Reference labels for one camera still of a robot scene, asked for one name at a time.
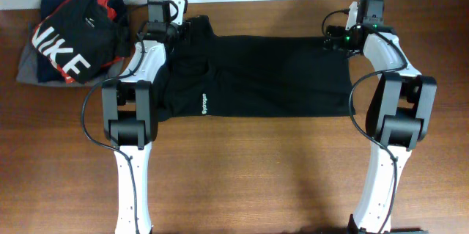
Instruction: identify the black t-shirt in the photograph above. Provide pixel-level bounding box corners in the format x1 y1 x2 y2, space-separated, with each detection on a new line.
154 15 352 122

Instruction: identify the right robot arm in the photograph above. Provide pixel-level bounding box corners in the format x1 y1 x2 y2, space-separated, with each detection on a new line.
322 0 437 233

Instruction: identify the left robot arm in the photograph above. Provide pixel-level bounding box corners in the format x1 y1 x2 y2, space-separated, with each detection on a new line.
101 0 190 233

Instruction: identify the red folded shirt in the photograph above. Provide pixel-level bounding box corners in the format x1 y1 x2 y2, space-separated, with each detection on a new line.
32 0 129 84

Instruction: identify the black Nike folded shirt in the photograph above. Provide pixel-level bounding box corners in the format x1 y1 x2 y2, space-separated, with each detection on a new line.
31 0 133 85

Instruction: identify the navy folded shirt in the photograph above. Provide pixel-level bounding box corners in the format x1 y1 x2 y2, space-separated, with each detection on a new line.
37 0 127 83

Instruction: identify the grey folded shirt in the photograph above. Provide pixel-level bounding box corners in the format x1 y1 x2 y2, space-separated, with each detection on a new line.
16 11 130 87

